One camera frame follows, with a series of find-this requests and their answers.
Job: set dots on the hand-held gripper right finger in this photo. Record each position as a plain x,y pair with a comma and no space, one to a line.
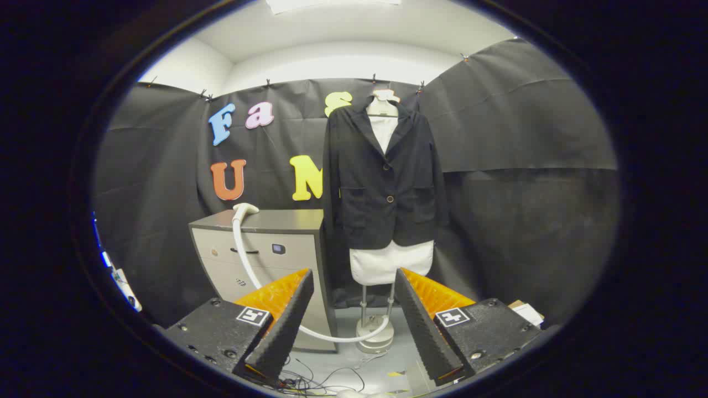
420,331

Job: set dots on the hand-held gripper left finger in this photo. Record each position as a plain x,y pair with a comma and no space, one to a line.
287,326

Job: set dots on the black jacket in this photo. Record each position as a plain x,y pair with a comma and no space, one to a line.
381,171

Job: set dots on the yellow black floor tape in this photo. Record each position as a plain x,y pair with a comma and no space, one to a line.
396,374

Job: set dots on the grey drawer cabinet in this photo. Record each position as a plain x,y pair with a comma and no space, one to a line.
287,221

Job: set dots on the white padded garment form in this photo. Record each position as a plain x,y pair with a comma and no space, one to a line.
387,262

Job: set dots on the cardboard box with white label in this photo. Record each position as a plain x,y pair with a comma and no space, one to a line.
517,304

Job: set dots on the black backdrop cloth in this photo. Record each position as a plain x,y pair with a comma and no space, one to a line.
525,193

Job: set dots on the ceiling light panel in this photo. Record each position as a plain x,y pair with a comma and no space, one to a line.
332,4

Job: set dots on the white plastic hanger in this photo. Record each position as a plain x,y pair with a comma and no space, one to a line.
381,108

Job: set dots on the white plastic device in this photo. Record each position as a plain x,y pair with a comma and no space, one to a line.
124,287

